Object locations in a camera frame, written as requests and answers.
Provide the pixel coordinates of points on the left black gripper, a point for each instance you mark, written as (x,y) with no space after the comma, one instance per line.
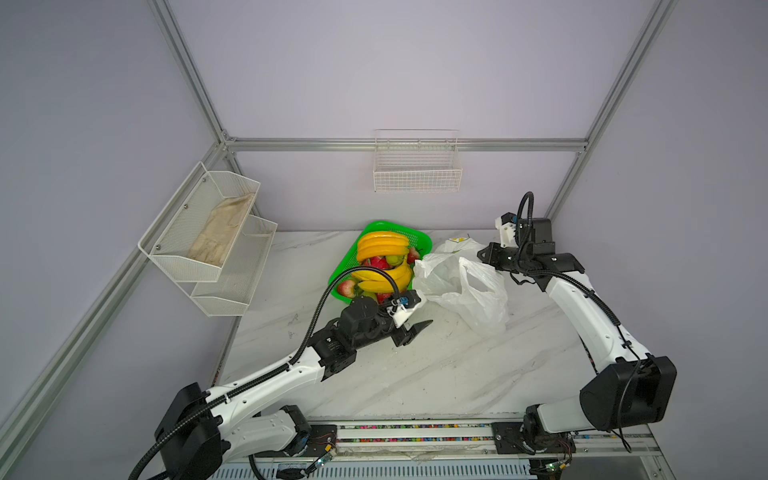
(405,337)

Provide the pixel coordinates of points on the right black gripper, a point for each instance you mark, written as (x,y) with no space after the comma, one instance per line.
(490,252)

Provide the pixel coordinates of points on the white lemon print plastic bag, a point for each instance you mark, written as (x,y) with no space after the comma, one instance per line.
(453,277)

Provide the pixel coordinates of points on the yellow banana bunch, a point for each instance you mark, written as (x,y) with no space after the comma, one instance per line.
(382,244)
(384,277)

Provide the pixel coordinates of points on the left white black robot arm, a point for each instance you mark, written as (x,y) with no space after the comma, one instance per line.
(201,429)

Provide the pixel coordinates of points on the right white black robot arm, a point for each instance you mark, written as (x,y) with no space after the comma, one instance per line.
(631,386)

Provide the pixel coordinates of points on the green pear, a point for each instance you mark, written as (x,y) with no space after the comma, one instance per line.
(370,295)

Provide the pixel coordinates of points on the green guava fruit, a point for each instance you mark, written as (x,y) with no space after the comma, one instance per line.
(395,261)

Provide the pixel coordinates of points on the red dragon fruit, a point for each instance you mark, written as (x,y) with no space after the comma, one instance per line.
(377,262)

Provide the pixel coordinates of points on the lower white mesh shelf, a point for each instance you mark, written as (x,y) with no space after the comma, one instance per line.
(233,292)

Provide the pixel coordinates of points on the white mesh shelf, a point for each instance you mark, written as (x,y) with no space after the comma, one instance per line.
(169,238)
(233,292)

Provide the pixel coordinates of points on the beige cloth in shelf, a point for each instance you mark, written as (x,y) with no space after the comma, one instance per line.
(220,230)

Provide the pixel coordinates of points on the upper white mesh shelf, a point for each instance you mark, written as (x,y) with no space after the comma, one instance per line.
(169,238)

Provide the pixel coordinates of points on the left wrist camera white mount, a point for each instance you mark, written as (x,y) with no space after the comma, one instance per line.
(402,307)

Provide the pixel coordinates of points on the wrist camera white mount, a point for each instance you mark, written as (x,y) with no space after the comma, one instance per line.
(402,307)
(506,226)

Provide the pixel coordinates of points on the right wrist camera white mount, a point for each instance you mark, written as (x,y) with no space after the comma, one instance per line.
(506,226)

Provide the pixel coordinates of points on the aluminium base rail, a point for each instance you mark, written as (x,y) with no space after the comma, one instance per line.
(456,449)

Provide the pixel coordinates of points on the white wire wall basket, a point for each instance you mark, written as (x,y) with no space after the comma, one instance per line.
(416,161)

